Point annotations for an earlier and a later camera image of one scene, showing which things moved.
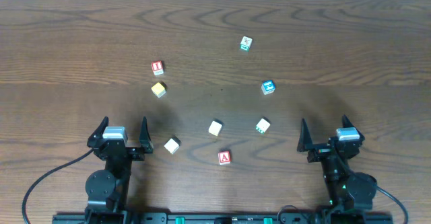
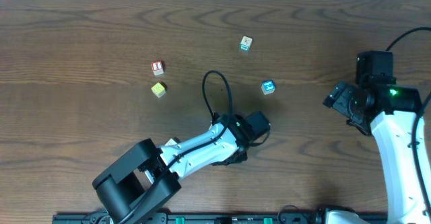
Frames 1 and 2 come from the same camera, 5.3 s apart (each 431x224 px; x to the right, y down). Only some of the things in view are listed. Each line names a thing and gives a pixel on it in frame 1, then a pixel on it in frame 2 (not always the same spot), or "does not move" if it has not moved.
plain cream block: (172, 146) does not move
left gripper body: (120, 151) → (230, 160)
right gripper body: (328, 151) → (337, 96)
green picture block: (246, 44) does not move
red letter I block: (157, 68) does not move
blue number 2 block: (267, 87) does not move
